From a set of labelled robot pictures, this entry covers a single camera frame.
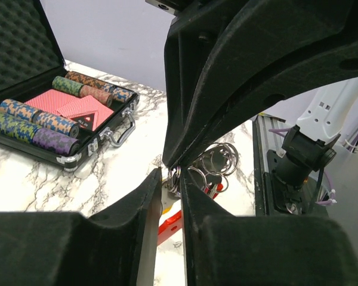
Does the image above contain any black poker chip case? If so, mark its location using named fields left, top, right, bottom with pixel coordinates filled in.
left=0, top=1, right=139, bottom=172

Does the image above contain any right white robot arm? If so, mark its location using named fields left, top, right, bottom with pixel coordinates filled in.
left=162, top=1, right=358, bottom=186

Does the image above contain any pink playing card deck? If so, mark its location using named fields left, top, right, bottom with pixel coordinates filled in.
left=25, top=89, right=114, bottom=131

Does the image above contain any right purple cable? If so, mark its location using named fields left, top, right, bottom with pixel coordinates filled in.
left=268, top=119, right=358, bottom=206

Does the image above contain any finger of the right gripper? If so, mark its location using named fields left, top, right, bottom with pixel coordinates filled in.
left=162, top=1, right=248, bottom=167
left=168, top=0, right=358, bottom=169

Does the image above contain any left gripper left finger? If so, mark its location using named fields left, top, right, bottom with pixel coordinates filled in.
left=0, top=168, right=162, bottom=285

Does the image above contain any red keyring with keys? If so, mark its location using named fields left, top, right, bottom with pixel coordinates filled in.
left=158, top=142, right=239, bottom=245

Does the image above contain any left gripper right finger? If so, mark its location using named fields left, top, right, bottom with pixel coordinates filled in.
left=180, top=171, right=358, bottom=285

